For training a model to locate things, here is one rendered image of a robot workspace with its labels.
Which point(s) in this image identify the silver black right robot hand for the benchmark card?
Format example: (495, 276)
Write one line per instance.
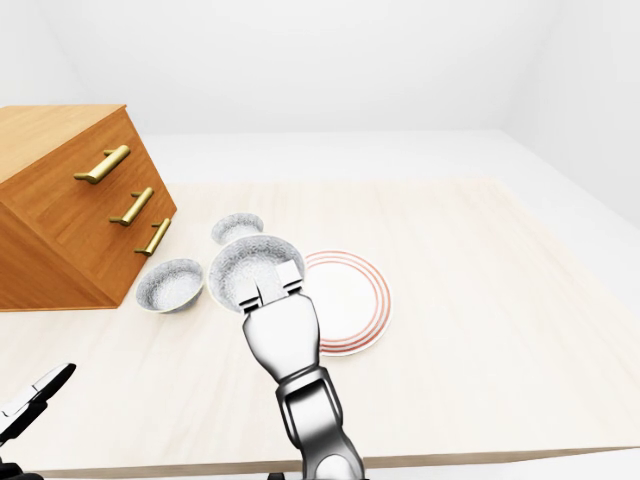
(282, 335)

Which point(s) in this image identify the grey patterned bowl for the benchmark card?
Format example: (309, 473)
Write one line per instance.
(234, 272)
(167, 287)
(235, 227)

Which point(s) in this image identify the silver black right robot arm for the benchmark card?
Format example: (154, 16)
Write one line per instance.
(315, 430)

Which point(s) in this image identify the white plate with red rings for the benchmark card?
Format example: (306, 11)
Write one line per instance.
(350, 300)

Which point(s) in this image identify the wooden cabinet drawer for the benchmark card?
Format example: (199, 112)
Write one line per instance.
(100, 235)
(60, 200)
(130, 270)

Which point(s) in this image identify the wooden cabinet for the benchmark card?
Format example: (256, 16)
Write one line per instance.
(50, 130)

